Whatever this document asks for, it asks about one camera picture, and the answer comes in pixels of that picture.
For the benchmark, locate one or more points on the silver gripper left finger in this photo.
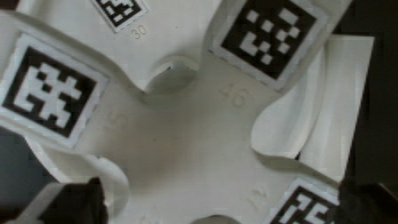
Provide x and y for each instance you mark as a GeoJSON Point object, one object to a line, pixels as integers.
{"type": "Point", "coordinates": [69, 204]}

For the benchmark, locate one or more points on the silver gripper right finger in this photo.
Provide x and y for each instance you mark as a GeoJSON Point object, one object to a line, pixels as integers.
{"type": "Point", "coordinates": [369, 203]}

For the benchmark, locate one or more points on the white cross-shaped table base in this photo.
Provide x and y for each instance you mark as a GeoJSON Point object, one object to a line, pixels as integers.
{"type": "Point", "coordinates": [62, 80]}

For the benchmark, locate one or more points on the white round table top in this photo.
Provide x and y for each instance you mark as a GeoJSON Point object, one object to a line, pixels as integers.
{"type": "Point", "coordinates": [161, 30]}

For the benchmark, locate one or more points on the white cylindrical table leg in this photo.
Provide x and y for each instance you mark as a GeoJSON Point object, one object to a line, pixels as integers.
{"type": "Point", "coordinates": [173, 75]}

